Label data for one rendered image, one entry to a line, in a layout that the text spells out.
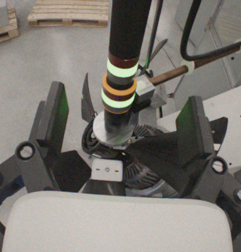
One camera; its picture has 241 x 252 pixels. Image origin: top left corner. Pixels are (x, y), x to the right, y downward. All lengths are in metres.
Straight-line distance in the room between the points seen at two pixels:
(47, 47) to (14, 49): 0.46
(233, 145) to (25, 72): 2.37
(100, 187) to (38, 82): 1.99
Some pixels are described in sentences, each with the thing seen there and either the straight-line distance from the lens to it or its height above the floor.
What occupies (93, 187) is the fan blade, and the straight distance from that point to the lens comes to 0.58.
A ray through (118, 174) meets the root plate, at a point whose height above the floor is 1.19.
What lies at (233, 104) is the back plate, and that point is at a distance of 0.71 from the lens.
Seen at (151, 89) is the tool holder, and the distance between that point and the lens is 0.29.
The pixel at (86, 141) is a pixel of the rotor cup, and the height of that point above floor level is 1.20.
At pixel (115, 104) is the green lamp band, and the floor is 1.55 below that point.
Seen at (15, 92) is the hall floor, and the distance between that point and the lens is 2.44.
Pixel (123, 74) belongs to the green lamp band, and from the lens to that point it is 0.22.
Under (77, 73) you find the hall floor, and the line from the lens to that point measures 2.45.
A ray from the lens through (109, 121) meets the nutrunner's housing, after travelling 0.30.
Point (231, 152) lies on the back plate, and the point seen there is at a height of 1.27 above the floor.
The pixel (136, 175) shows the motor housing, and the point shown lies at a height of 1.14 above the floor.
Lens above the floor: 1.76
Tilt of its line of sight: 61 degrees down
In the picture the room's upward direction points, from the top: 11 degrees clockwise
